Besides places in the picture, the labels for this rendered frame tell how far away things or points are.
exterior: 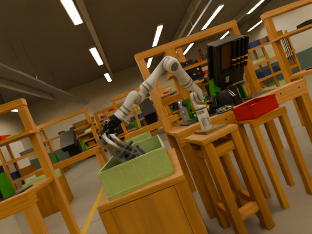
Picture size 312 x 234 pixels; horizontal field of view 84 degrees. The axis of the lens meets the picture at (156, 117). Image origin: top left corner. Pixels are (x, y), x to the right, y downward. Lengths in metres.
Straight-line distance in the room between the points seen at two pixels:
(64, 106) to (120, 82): 3.93
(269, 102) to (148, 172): 1.21
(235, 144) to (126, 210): 0.89
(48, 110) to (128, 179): 12.10
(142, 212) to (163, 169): 0.26
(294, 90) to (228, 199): 1.39
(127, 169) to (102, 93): 11.26
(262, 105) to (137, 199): 1.25
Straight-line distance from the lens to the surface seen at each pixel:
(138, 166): 1.05
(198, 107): 1.43
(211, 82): 2.12
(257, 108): 1.67
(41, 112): 13.19
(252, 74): 2.85
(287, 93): 2.29
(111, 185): 1.10
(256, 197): 1.64
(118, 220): 1.15
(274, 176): 1.81
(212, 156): 1.35
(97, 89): 12.29
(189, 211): 1.10
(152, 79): 1.14
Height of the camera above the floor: 1.16
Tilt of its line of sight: 2 degrees down
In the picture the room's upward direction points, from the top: 22 degrees counter-clockwise
